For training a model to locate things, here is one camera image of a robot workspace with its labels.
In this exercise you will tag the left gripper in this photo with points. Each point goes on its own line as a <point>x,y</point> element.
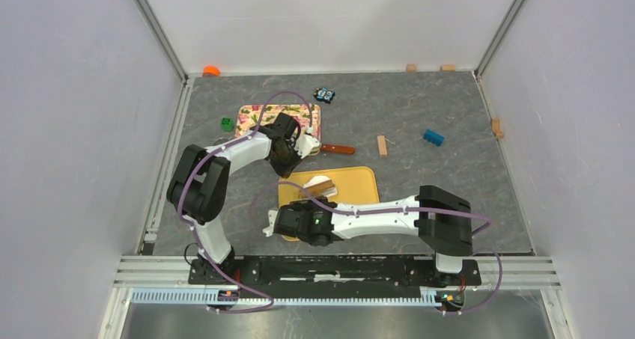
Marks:
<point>286,172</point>

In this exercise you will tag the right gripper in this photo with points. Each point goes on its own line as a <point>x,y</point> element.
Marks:
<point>300,207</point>

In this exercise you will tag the white dough ball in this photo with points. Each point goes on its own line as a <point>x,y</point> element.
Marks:
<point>319,178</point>

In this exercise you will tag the yellow cutting mat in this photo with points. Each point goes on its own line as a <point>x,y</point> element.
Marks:
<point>353,185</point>

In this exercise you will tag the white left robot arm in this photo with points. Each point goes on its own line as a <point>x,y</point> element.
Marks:
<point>199,183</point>

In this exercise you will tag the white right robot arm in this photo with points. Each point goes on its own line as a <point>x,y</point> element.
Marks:
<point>437,217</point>

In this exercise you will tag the floral pattern tray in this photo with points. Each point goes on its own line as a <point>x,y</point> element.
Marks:
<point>248,116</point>

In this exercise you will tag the green plastic block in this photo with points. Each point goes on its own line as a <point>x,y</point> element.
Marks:
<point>227,124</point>

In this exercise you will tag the black patterned small box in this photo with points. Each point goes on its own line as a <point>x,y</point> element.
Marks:
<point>324,95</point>

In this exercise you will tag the small wooden block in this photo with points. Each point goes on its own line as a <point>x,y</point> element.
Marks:
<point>382,145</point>

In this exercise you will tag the orange plastic cap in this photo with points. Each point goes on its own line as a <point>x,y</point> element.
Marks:
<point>210,71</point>

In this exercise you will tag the blue plastic block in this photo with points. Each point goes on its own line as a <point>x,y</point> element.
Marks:
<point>433,137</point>

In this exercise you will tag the wooden piece right edge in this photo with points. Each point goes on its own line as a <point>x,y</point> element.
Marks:
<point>495,125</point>

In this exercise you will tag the metal scraper with wooden handle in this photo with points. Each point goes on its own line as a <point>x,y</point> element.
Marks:
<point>339,149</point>

